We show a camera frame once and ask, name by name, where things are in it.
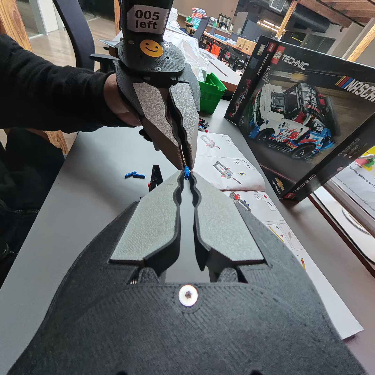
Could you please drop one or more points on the pile of loose lego pieces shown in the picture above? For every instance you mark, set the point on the pile of loose lego pieces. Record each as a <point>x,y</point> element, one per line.
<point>202,124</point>

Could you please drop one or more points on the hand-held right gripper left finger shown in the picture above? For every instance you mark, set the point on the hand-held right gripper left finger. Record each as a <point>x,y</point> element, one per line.
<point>146,228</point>

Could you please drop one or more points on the silver stand base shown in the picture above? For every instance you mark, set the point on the silver stand base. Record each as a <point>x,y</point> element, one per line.
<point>360,222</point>

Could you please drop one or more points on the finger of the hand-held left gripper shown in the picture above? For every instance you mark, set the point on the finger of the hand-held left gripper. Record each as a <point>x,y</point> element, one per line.
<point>189,117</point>
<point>155,117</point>

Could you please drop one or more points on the dark office chair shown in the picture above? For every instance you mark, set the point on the dark office chair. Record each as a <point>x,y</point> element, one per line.
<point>76,29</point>

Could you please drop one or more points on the background work table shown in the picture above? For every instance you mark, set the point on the background work table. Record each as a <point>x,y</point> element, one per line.
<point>222,41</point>

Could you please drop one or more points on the black lego set box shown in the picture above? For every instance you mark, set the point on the black lego set box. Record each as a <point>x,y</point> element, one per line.
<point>293,117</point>

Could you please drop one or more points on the clear plastic bag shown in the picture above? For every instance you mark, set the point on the clear plastic bag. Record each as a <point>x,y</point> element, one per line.
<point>190,49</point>

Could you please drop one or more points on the black lego frame assembly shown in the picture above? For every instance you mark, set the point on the black lego frame assembly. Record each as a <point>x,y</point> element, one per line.
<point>156,175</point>

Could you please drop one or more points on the blue lego pin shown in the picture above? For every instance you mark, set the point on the blue lego pin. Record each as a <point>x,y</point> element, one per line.
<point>130,175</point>
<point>186,172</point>
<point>140,175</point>

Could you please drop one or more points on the cardboard box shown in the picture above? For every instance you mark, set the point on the cardboard box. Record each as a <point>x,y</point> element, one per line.
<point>246,44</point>

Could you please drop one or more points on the green plastic bin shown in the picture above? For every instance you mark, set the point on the green plastic bin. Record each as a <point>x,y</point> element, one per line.
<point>211,96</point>

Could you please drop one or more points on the person's left hand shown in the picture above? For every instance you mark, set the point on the person's left hand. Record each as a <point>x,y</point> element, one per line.
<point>117,105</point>

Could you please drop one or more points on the person's left forearm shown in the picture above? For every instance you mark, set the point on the person's left forearm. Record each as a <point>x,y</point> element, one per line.
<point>58,88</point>

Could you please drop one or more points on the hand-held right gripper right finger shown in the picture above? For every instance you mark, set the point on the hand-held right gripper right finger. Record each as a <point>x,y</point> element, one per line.
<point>225,231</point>

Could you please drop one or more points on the white instruction booklet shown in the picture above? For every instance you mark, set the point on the white instruction booklet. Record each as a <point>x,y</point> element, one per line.
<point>252,181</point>

